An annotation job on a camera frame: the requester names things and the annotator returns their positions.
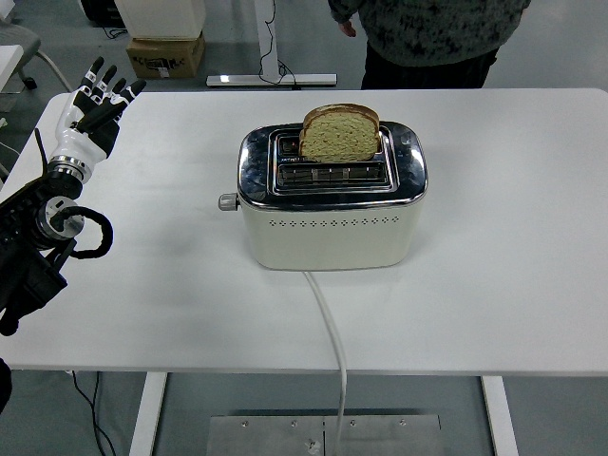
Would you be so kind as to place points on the black case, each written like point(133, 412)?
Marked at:
point(100, 14)

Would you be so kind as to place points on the brown cardboard box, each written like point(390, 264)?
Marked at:
point(164, 59)

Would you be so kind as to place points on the grey office chair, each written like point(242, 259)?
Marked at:
point(21, 40)

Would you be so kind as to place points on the white desk leg with foot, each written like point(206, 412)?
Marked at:
point(266, 38)

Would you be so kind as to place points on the cream chrome two-slot toaster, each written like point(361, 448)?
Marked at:
point(332, 237)

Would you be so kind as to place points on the person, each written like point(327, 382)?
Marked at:
point(427, 28)

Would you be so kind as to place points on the white box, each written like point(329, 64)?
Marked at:
point(161, 16)

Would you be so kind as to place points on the person's hand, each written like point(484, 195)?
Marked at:
point(348, 28)

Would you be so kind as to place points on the white side table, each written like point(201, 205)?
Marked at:
point(7, 62)

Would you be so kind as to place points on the brown bread slice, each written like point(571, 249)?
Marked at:
point(339, 138)

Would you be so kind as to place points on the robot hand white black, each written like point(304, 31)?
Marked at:
point(92, 114)

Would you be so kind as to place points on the silver toaster lever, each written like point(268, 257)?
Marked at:
point(228, 202)

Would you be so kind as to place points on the white table leg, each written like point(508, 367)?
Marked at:
point(499, 418)
point(147, 418)

